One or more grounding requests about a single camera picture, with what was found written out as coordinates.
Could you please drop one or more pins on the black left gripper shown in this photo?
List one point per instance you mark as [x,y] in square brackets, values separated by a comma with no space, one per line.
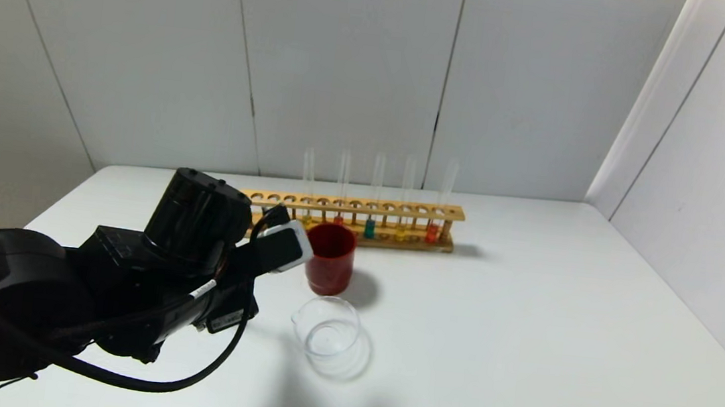
[228,318]

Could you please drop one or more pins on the test tube with yellow pigment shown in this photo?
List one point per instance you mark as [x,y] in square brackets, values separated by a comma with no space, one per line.
[400,234]
[308,177]

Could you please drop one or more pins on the test tube with blue pigment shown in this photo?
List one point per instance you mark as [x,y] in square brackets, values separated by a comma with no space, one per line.
[369,230]

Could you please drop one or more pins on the test tube with red pigment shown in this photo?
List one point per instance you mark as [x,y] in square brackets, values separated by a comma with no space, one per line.
[342,181]
[431,234]

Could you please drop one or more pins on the wooden test tube rack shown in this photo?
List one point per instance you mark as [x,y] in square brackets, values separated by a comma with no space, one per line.
[389,209]

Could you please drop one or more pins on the clear glass beaker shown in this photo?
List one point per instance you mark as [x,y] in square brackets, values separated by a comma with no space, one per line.
[326,334]

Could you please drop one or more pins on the red plastic cup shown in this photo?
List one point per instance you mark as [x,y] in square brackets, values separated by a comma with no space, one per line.
[332,268]

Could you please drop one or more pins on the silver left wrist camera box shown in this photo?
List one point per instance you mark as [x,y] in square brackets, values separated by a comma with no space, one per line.
[283,249]

